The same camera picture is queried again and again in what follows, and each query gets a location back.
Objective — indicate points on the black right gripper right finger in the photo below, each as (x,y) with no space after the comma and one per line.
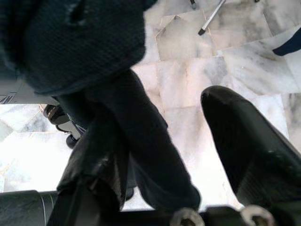
(254,153)

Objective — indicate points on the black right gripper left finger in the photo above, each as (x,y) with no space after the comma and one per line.
(89,169)

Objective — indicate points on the black shirt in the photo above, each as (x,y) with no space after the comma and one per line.
(70,35)

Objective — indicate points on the navy blue shirt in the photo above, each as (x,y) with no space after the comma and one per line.
(289,46)

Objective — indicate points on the silver metal clothes rack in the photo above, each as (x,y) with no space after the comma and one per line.
(211,17)

